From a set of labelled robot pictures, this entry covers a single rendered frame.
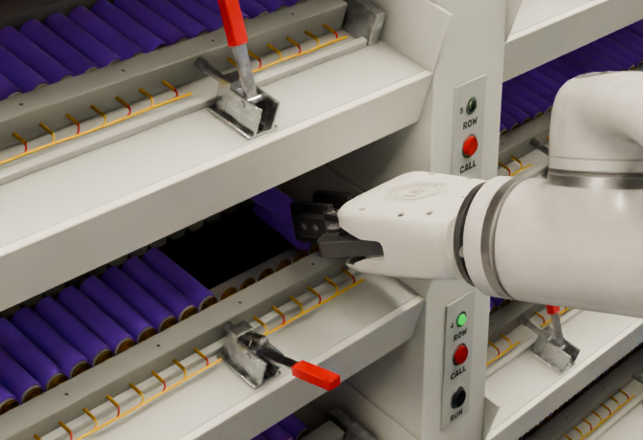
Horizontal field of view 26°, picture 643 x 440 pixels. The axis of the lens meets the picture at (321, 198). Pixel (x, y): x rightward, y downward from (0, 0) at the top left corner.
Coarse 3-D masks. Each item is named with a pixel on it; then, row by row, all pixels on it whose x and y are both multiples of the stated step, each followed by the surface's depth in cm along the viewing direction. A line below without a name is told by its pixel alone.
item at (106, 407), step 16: (352, 272) 111; (320, 288) 109; (288, 304) 106; (304, 304) 108; (272, 320) 105; (208, 352) 100; (176, 368) 98; (144, 384) 96; (160, 384) 97; (128, 400) 95; (80, 416) 92; (96, 416) 93; (64, 432) 91
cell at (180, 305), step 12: (132, 264) 104; (144, 264) 104; (132, 276) 103; (144, 276) 103; (156, 276) 103; (144, 288) 103; (156, 288) 102; (168, 288) 102; (168, 300) 102; (180, 300) 102; (180, 312) 101
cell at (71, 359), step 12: (24, 312) 97; (24, 324) 96; (36, 324) 96; (48, 324) 97; (36, 336) 96; (48, 336) 95; (60, 336) 96; (48, 348) 95; (60, 348) 95; (72, 348) 95; (60, 360) 94; (72, 360) 94; (84, 360) 95; (72, 372) 94
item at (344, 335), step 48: (288, 192) 118; (384, 288) 112; (288, 336) 104; (336, 336) 106; (384, 336) 110; (192, 384) 98; (240, 384) 99; (288, 384) 101; (96, 432) 92; (144, 432) 93; (192, 432) 94; (240, 432) 99
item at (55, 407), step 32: (256, 288) 104; (288, 288) 105; (192, 320) 100; (224, 320) 100; (256, 320) 103; (288, 320) 104; (128, 352) 95; (160, 352) 96; (192, 352) 99; (64, 384) 92; (96, 384) 92; (128, 384) 95; (0, 416) 88; (32, 416) 89; (64, 416) 91
